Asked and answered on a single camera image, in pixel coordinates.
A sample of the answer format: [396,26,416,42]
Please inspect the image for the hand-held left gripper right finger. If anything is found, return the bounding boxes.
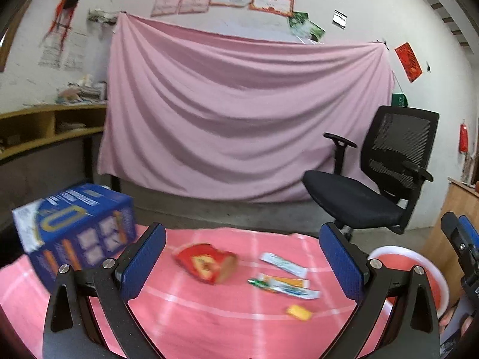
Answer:
[319,222,441,359]

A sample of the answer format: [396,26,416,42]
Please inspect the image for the pink checked blanket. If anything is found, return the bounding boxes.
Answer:
[0,224,397,359]

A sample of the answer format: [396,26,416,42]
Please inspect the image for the stack of books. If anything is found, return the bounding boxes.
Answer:
[55,74,108,104]

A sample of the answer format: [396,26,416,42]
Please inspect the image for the small yellow packet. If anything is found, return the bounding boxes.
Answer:
[286,305,312,321]

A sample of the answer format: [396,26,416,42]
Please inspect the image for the blue cardboard box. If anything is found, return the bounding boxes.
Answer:
[11,183,136,293]

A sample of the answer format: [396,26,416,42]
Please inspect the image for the wooden window frame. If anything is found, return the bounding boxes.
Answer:
[0,19,17,72]

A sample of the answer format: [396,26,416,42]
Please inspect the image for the pink hanging cloth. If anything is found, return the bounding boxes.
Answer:
[96,13,395,203]

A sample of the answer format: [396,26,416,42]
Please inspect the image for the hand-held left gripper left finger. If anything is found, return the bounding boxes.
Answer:
[42,222,167,359]

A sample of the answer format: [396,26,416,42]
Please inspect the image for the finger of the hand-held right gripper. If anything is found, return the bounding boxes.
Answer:
[458,215,479,258]
[440,212,473,270]

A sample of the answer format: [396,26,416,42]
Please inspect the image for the green orange sachet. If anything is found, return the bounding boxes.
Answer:
[248,274,321,300]

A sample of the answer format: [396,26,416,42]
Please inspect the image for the red snack packet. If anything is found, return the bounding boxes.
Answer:
[172,243,239,285]

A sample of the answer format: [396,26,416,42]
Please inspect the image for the wire wall shelf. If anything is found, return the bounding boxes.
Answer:
[87,7,118,25]

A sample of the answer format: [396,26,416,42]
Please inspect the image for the red black hanging kite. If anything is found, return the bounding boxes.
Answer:
[40,0,84,47]

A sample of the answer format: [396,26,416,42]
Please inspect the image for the wooden shelf desk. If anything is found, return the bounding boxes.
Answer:
[0,103,109,195]

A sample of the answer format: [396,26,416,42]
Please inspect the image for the black mesh office chair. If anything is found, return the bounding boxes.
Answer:
[302,105,440,240]

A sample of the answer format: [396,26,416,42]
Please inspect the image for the red white-rimmed plastic bin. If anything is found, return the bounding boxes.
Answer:
[369,246,450,320]

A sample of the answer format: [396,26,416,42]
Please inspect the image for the papers in shelf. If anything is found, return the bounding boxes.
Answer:
[56,120,85,133]

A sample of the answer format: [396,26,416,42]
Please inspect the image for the red diamond paper decoration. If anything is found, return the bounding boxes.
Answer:
[395,42,423,83]

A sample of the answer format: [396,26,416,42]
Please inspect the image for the white sachet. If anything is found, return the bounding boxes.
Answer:
[260,252,308,278]

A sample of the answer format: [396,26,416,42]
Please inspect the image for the paper wall calendar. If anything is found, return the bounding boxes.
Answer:
[63,32,87,71]
[38,32,63,69]

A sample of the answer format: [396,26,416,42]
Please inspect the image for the wooden cabinet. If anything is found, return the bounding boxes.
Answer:
[421,177,479,270]

